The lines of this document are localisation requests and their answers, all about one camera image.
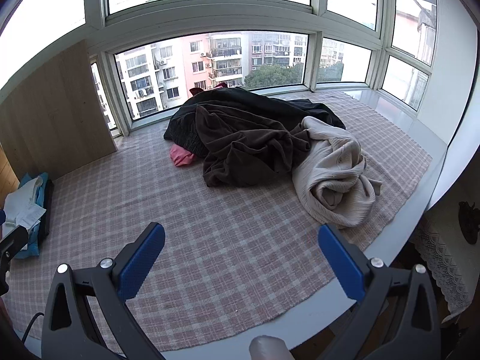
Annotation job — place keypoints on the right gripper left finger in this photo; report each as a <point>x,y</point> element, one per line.
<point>69,328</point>

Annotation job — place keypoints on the cream knit cardigan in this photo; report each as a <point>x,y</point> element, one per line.
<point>331,183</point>

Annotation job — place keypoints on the pink plaid table cloth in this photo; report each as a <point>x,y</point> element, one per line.
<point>233,258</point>

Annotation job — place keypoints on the dark brown velvet garment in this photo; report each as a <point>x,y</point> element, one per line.
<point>246,150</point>

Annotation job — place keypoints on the dark red garment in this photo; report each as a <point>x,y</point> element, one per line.
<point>197,90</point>

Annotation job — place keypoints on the pink garment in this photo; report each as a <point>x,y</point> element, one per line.
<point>181,157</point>

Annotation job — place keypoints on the blue folded garment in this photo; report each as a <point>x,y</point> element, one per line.
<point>32,249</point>

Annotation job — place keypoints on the white lace cloth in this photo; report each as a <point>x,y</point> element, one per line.
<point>442,265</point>

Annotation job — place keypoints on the light wooden board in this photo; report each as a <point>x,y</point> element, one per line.
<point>52,121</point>

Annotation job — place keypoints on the white folded garment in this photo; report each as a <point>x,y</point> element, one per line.
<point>21,207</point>

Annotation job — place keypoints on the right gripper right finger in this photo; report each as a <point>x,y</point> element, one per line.
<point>395,315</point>

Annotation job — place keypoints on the window frame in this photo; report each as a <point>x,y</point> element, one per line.
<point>146,55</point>

